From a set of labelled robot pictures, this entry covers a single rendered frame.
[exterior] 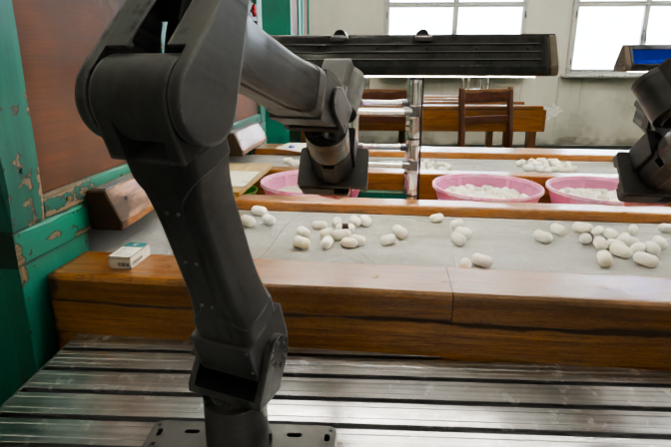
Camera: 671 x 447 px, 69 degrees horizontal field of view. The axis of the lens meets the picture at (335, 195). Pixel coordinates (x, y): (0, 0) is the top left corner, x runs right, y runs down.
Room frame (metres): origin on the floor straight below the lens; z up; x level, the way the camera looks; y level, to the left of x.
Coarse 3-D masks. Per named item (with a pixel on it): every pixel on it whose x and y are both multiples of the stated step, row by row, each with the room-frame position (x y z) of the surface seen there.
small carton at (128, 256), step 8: (120, 248) 0.70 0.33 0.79; (128, 248) 0.70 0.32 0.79; (136, 248) 0.70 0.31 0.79; (144, 248) 0.71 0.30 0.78; (112, 256) 0.67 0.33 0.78; (120, 256) 0.67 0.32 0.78; (128, 256) 0.67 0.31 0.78; (136, 256) 0.69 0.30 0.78; (144, 256) 0.71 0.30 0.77; (112, 264) 0.68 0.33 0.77; (120, 264) 0.67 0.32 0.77; (128, 264) 0.67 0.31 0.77; (136, 264) 0.69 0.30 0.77
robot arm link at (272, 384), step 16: (272, 336) 0.42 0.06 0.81; (192, 352) 0.43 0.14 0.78; (272, 352) 0.41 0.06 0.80; (192, 368) 0.42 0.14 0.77; (208, 368) 0.43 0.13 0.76; (272, 368) 0.40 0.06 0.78; (192, 384) 0.41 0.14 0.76; (208, 384) 0.41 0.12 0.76; (224, 384) 0.41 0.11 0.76; (240, 384) 0.41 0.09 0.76; (256, 384) 0.41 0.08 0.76; (272, 384) 0.40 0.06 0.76; (224, 400) 0.40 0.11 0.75; (240, 400) 0.39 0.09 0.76; (256, 400) 0.39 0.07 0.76
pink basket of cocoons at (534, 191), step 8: (448, 176) 1.29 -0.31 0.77; (456, 176) 1.30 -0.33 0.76; (464, 176) 1.30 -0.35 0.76; (472, 176) 1.31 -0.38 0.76; (480, 176) 1.30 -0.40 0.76; (488, 176) 1.30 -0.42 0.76; (496, 176) 1.29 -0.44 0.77; (504, 176) 1.28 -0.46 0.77; (432, 184) 1.19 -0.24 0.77; (440, 184) 1.26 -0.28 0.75; (448, 184) 1.28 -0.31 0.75; (464, 184) 1.30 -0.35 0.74; (472, 184) 1.30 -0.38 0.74; (480, 184) 1.30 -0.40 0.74; (488, 184) 1.29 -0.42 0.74; (496, 184) 1.28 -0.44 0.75; (512, 184) 1.26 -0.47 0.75; (520, 184) 1.24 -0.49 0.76; (528, 184) 1.22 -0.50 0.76; (536, 184) 1.19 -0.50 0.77; (440, 192) 1.13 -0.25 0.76; (448, 192) 1.11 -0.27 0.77; (520, 192) 1.23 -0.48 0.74; (528, 192) 1.21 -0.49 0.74; (536, 192) 1.17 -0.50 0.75; (440, 200) 1.15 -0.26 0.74; (448, 200) 1.12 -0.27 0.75; (464, 200) 1.08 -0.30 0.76; (472, 200) 1.07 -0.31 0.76; (480, 200) 1.06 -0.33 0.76; (488, 200) 1.05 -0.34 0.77; (496, 200) 1.05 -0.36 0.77; (504, 200) 1.05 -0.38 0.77; (512, 200) 1.05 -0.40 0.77; (520, 200) 1.05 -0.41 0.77; (528, 200) 1.06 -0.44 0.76; (536, 200) 1.09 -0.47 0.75
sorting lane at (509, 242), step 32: (160, 224) 0.95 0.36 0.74; (256, 224) 0.95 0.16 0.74; (288, 224) 0.95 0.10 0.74; (384, 224) 0.95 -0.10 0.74; (416, 224) 0.95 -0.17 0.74; (448, 224) 0.95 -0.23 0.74; (480, 224) 0.95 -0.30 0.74; (512, 224) 0.95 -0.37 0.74; (544, 224) 0.95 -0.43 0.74; (608, 224) 0.95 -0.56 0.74; (640, 224) 0.95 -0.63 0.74; (256, 256) 0.78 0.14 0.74; (288, 256) 0.78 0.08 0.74; (320, 256) 0.78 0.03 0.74; (352, 256) 0.78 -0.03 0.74; (384, 256) 0.78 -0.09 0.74; (416, 256) 0.78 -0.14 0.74; (448, 256) 0.78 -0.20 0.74; (512, 256) 0.78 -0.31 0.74; (544, 256) 0.78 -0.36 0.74; (576, 256) 0.78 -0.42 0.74
